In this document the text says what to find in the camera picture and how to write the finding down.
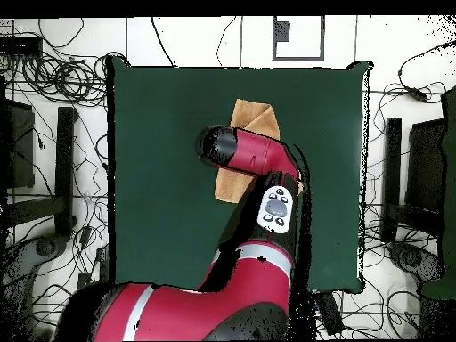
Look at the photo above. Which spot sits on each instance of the tan terry towel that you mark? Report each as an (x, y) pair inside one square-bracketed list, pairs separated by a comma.
[(231, 185)]

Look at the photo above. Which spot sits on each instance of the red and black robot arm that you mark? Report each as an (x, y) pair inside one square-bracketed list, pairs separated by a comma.
[(231, 306)]

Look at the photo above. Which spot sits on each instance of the dark green table cloth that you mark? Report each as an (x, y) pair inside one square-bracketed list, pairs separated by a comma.
[(160, 124)]

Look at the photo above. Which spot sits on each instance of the black power strip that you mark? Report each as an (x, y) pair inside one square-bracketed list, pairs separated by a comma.
[(331, 313)]

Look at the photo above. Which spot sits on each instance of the black floor stand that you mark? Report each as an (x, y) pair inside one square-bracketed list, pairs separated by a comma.
[(65, 171), (392, 171)]

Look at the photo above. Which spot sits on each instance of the grey chair base leg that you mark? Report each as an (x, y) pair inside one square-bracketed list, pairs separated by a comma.
[(409, 257), (46, 246)]

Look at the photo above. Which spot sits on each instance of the black power adapter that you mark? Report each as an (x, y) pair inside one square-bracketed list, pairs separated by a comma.
[(416, 94)]

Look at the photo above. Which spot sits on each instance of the small black device box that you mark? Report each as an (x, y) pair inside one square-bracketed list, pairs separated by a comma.
[(19, 45)]

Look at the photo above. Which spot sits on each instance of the grey square frame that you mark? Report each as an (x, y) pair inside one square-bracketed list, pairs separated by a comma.
[(281, 32)]

